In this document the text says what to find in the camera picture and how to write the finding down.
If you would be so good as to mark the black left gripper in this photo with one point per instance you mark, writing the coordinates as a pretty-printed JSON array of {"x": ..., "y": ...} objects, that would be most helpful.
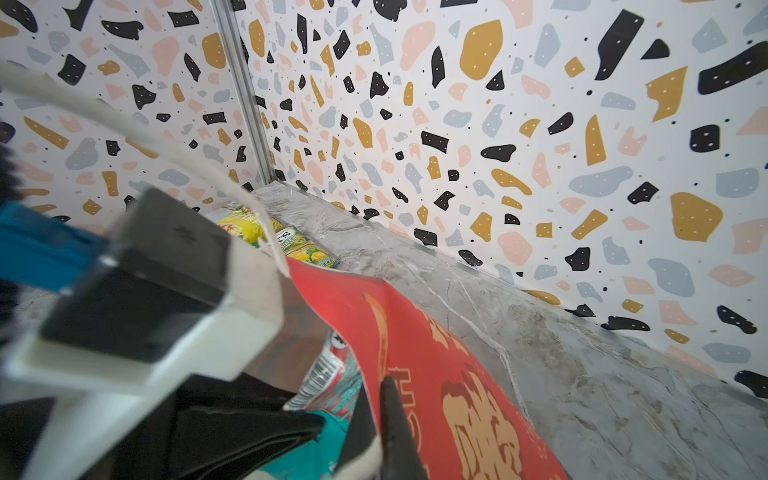
[{"x": 205, "y": 429}]

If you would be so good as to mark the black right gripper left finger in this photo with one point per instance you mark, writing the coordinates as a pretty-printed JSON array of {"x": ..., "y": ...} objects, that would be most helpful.
[{"x": 360, "y": 457}]

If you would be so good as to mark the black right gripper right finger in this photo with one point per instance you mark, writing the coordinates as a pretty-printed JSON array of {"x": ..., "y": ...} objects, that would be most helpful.
[{"x": 401, "y": 460}]

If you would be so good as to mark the teal snack packet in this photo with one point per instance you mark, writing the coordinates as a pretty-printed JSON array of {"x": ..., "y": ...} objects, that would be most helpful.
[{"x": 329, "y": 390}]

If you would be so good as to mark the red paper bag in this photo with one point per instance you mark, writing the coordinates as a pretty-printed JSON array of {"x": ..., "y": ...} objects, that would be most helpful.
[{"x": 463, "y": 424}]

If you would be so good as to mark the yellow green snack packet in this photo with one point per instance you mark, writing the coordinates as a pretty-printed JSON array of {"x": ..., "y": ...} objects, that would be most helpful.
[{"x": 243, "y": 223}]

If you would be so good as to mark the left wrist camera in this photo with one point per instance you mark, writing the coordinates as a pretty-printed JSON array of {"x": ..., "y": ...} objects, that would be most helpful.
[{"x": 165, "y": 296}]

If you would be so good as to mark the aluminium left corner post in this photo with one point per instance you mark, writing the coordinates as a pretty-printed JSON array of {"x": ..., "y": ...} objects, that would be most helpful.
[{"x": 235, "y": 52}]

